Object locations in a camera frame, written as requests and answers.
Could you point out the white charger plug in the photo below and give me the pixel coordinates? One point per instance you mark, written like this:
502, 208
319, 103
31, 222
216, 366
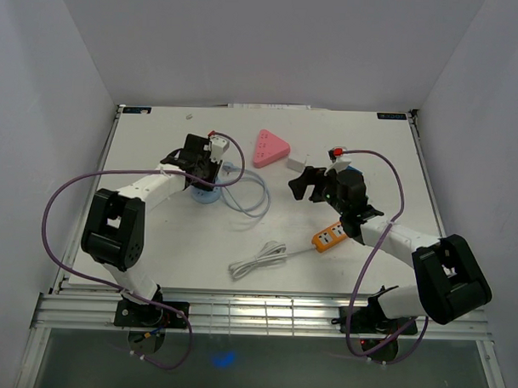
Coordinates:
297, 163

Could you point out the right blue corner label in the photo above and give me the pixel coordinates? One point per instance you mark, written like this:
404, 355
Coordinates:
391, 116

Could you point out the round light blue power strip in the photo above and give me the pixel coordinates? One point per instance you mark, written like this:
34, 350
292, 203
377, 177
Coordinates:
205, 197

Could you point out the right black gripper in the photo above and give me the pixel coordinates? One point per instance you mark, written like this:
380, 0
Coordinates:
311, 176

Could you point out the blue corner label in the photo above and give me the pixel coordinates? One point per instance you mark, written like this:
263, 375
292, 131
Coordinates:
391, 116
137, 109

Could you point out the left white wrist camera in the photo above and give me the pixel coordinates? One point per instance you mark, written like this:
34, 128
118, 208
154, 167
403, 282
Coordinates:
217, 147

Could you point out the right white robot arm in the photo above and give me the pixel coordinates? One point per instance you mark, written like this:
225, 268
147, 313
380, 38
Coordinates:
449, 281

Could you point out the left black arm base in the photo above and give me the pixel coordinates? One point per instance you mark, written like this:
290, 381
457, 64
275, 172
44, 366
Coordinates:
131, 315

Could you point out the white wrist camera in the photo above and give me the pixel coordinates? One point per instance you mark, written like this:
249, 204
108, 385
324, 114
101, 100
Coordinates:
340, 159
217, 147

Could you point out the dark blue cube socket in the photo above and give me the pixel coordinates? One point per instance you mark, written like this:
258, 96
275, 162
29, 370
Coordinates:
350, 168

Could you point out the pink triangular power strip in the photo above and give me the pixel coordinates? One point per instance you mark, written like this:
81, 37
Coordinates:
269, 149

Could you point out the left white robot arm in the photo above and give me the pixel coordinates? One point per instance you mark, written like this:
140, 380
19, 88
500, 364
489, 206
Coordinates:
114, 231

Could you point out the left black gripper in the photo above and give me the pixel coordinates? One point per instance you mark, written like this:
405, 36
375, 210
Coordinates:
215, 168

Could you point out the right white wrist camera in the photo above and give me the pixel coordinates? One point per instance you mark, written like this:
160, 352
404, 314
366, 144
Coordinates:
340, 159

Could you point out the left blue corner label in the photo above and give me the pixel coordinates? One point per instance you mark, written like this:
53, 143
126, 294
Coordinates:
137, 109

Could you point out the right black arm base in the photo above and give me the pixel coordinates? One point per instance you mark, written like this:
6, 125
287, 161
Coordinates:
360, 321

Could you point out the orange power strip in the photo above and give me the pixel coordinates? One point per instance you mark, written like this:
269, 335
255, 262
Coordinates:
329, 237

